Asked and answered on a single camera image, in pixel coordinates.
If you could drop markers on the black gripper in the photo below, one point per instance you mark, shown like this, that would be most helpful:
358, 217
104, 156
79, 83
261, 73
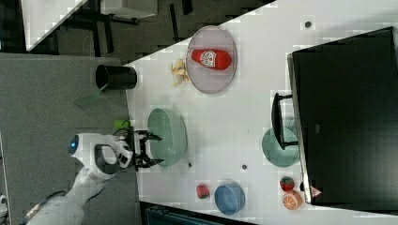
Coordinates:
139, 160

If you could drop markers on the green plastic strainer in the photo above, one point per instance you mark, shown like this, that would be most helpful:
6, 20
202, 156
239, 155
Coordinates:
170, 127

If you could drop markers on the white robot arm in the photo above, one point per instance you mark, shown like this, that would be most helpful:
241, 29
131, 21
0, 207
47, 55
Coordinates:
102, 157

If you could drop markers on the peeled toy banana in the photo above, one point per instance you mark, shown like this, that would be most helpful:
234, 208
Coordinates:
179, 72

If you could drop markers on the black cylinder cup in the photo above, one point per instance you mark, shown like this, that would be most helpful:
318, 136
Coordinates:
115, 78

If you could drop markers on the pale purple round plate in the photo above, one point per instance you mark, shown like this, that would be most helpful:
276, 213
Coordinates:
207, 80

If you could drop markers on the blue bowl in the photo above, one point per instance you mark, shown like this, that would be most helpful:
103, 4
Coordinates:
229, 198

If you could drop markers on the red ketchup bottle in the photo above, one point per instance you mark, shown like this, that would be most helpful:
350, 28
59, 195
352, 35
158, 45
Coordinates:
211, 58

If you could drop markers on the green plate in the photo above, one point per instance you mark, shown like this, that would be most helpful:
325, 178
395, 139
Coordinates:
280, 157

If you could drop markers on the red toy strawberry by oven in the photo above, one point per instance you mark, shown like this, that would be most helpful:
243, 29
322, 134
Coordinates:
287, 184

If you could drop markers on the toy orange slice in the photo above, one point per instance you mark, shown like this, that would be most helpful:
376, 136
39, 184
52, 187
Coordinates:
292, 200

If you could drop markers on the black toaster oven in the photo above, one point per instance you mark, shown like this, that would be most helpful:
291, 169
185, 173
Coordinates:
345, 100

